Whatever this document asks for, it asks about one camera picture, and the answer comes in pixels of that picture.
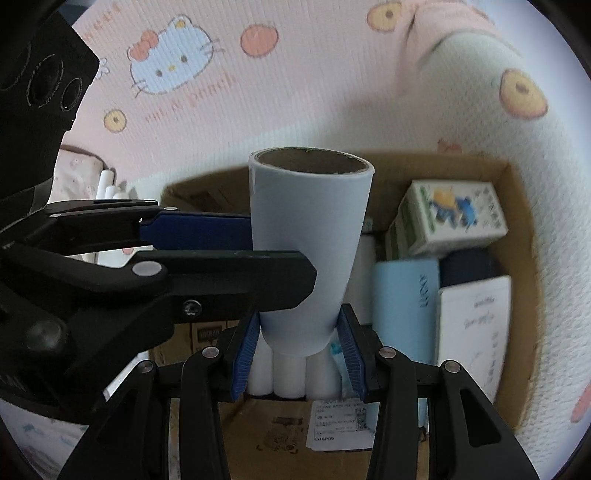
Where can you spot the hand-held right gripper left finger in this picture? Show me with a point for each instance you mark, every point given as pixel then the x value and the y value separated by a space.
pixel 244 360

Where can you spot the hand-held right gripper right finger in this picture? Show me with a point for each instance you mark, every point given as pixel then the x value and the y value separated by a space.
pixel 353 360

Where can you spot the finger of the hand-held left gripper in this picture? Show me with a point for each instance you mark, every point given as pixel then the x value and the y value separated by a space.
pixel 240 281
pixel 198 233

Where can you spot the pale blue paper roll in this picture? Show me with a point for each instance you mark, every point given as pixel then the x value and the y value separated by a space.
pixel 304 217

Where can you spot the brown cardboard box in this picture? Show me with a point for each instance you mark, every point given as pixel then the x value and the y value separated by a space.
pixel 521 221

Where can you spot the small blue white packet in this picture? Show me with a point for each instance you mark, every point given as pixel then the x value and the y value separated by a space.
pixel 338 364

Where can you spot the white shipping label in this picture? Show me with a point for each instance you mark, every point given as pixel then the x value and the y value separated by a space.
pixel 339 424

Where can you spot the pink floral pillow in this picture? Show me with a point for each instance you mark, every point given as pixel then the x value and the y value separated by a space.
pixel 76 170

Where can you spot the light blue box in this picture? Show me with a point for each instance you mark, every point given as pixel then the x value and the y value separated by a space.
pixel 404 304

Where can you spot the white box with script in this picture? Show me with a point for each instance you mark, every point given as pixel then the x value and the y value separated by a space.
pixel 475 332

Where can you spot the dark navy object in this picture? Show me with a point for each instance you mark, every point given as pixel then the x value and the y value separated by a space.
pixel 471 267

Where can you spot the pink cartoon printed blanket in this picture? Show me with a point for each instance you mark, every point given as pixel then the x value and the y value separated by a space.
pixel 277 101

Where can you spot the green and white carton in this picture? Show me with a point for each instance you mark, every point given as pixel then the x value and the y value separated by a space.
pixel 443 217

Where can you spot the white printed cloth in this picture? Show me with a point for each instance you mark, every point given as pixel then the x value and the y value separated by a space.
pixel 32 438

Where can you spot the white fleece blanket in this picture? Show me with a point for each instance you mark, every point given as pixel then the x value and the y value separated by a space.
pixel 545 207

